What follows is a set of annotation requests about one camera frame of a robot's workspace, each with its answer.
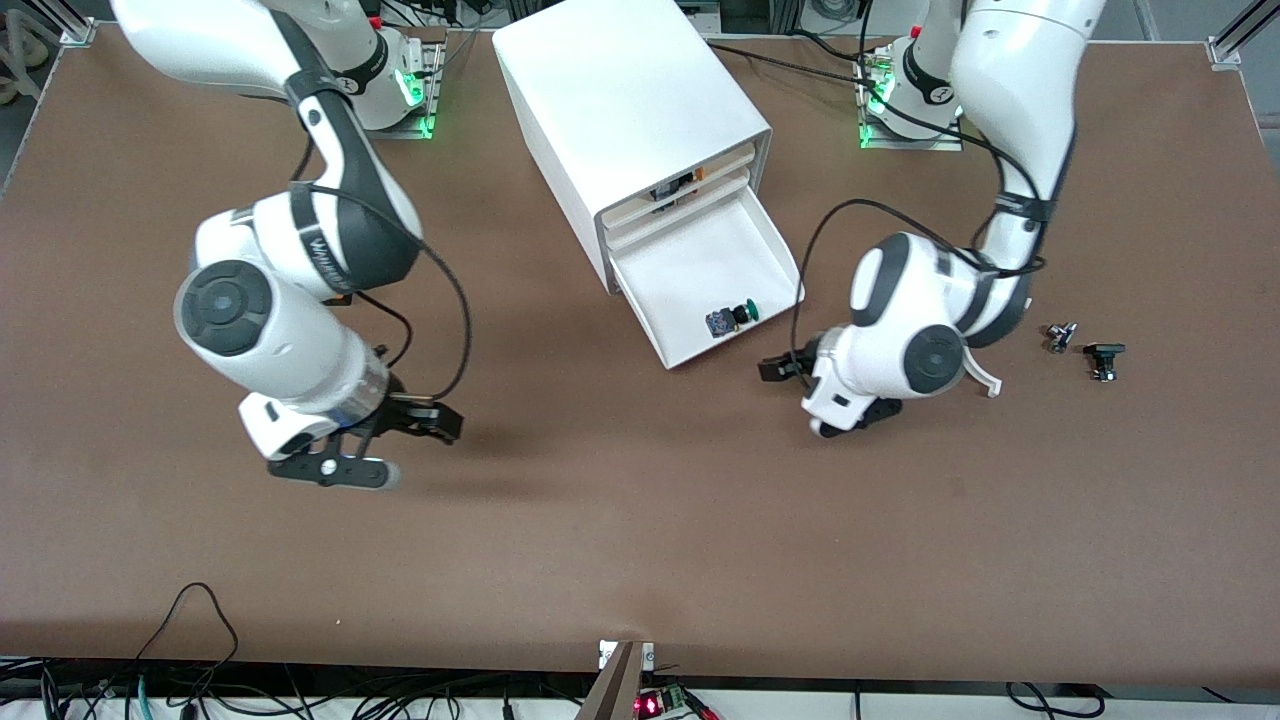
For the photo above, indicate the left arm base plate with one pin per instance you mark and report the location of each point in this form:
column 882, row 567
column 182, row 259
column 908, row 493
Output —
column 930, row 143

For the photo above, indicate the circuit board with red LED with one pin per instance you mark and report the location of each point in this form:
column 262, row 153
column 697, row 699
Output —
column 665, row 700

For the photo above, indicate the green push button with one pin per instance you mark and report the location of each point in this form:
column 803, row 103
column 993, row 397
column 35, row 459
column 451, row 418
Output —
column 720, row 324

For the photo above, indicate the white drawer holding button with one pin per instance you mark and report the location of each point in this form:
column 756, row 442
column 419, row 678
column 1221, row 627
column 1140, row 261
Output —
column 690, row 270

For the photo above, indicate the aluminium frame profile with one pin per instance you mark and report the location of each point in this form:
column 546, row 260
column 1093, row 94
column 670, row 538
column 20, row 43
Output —
column 75, row 25
column 1235, row 40

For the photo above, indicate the small silver metal fitting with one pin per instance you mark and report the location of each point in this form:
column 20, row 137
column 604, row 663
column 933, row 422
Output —
column 1060, row 337

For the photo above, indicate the brown camera post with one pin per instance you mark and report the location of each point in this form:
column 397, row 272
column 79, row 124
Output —
column 615, row 690

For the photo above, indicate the white drawer cabinet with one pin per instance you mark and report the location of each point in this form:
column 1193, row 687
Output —
column 620, row 90

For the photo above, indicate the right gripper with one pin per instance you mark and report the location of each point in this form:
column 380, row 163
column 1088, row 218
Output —
column 405, row 412

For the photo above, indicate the black orange electronic part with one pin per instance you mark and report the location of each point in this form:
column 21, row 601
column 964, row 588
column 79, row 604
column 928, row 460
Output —
column 675, row 187

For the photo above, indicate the white drawer with electronic part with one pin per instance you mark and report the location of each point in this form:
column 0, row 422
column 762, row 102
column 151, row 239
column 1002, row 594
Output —
column 630, row 221

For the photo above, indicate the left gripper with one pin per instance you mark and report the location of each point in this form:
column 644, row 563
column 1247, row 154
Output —
column 783, row 367

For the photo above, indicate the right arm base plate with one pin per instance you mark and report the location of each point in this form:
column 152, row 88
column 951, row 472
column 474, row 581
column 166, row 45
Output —
column 432, row 70

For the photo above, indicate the white semicircular plastic clamp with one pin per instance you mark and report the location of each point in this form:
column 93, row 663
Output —
column 990, row 382

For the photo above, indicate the white metal bracket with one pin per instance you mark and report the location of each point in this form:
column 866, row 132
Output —
column 605, row 655

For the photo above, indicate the black switch component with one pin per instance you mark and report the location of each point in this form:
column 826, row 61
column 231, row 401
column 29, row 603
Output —
column 1104, row 350

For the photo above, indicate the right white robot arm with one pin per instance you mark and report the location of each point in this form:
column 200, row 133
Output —
column 300, row 350

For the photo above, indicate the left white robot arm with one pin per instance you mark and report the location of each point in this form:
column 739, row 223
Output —
column 1020, row 80

